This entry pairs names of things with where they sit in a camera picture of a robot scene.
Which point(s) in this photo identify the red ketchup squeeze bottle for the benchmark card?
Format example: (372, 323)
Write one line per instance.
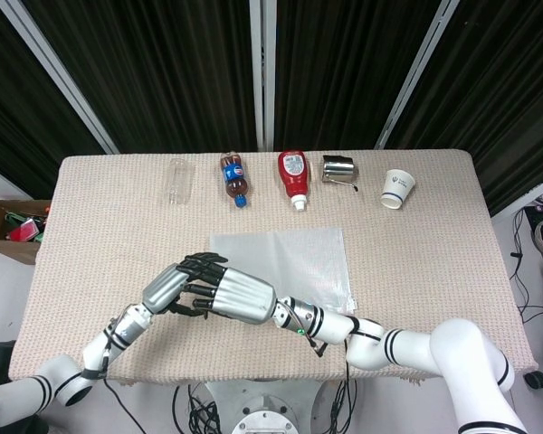
(293, 178)

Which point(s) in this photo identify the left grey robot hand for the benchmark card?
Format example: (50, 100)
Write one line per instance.
(163, 289)

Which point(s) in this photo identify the brown cardboard box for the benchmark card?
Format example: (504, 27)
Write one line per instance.
(9, 253)

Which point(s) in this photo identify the black caster wheel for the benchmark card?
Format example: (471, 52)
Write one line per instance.
(537, 379)

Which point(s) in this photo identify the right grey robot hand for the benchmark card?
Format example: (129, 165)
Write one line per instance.
(246, 296)

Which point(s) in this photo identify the clear zip bag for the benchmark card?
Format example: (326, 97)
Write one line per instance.
(307, 262)

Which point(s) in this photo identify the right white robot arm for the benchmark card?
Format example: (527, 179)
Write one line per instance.
(461, 348)

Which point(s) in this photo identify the red packet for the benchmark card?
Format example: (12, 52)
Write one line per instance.
(25, 231)

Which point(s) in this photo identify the white paper cup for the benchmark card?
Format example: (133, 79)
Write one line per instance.
(398, 190)

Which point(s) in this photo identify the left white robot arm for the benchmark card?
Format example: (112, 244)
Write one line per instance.
(68, 380)

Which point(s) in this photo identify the stainless steel cup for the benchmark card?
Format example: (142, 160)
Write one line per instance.
(339, 172)

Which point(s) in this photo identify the white upright frame post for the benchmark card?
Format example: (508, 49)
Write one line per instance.
(262, 77)

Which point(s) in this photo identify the black pleated curtain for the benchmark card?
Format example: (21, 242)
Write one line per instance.
(172, 68)

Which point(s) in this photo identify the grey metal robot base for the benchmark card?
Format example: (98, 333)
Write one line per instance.
(264, 407)

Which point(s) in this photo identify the white slanted frame post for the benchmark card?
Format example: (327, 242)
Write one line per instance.
(416, 77)
(59, 77)

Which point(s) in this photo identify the cola bottle blue cap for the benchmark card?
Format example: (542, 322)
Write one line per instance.
(234, 178)

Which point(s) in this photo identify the beige waffle tablecloth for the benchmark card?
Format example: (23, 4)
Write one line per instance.
(389, 271)

